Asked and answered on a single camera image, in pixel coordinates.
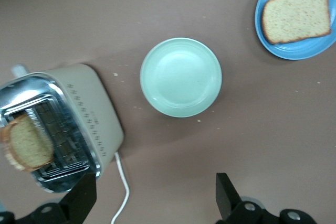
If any blue round plate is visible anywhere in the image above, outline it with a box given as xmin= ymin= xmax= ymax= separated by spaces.
xmin=254 ymin=0 xmax=336 ymax=61

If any white toaster power cable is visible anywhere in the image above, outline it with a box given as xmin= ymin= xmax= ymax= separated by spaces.
xmin=110 ymin=152 xmax=131 ymax=224

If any beige chrome toaster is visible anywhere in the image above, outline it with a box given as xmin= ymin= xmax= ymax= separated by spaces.
xmin=0 ymin=62 xmax=125 ymax=194

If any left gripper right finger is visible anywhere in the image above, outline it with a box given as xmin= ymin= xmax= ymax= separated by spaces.
xmin=215 ymin=173 xmax=316 ymax=224

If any pale green round plate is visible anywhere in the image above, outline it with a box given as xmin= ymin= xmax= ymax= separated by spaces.
xmin=139 ymin=37 xmax=223 ymax=119

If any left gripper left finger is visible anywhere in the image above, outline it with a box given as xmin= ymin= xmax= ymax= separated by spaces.
xmin=0 ymin=173 xmax=98 ymax=224

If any brown bread slice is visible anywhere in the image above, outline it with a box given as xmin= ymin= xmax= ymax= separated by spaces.
xmin=0 ymin=113 xmax=56 ymax=172
xmin=261 ymin=0 xmax=332 ymax=45

